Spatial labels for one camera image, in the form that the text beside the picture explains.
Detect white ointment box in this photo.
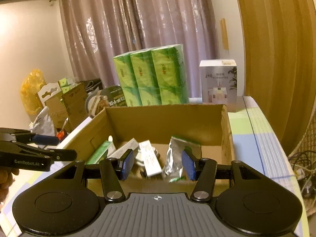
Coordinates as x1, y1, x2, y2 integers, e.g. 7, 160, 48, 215
107, 138, 139, 159

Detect green white spray box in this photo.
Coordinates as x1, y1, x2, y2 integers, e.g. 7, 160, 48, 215
86, 141, 116, 165

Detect silver green foil pouch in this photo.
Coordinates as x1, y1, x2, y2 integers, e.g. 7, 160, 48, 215
162, 136, 202, 182

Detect blue dental floss box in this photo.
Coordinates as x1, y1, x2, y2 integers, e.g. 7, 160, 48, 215
139, 140, 162, 177

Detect person left hand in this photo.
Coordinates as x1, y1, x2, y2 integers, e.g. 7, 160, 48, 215
0, 166, 19, 202

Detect checked tablecloth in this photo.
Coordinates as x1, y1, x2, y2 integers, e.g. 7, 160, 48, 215
1, 96, 302, 236

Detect small brown cardboard packages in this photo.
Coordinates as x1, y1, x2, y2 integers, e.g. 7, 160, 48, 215
38, 77, 88, 132

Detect brown cardboard box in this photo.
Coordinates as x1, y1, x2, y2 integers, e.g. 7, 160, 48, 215
57, 104, 235, 199

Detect yellow plastic bag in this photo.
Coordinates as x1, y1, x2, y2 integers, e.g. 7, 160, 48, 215
20, 69, 47, 115

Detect round instant food bowl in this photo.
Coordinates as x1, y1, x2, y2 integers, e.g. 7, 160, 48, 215
85, 86, 127, 118

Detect white humidifier box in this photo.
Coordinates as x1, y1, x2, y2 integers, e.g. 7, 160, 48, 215
199, 59, 237, 112

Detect green tissue pack bundle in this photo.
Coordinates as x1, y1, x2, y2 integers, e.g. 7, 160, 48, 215
113, 44, 189, 106

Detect mauve curtain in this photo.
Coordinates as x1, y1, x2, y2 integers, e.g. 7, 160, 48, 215
59, 0, 218, 97

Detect wooden door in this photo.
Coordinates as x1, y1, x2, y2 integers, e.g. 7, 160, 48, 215
238, 0, 315, 153

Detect red handled screwdriver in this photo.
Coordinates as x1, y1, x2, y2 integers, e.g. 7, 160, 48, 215
56, 118, 68, 141

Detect tangled floor cables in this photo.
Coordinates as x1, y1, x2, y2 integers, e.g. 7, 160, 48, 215
289, 150, 316, 215

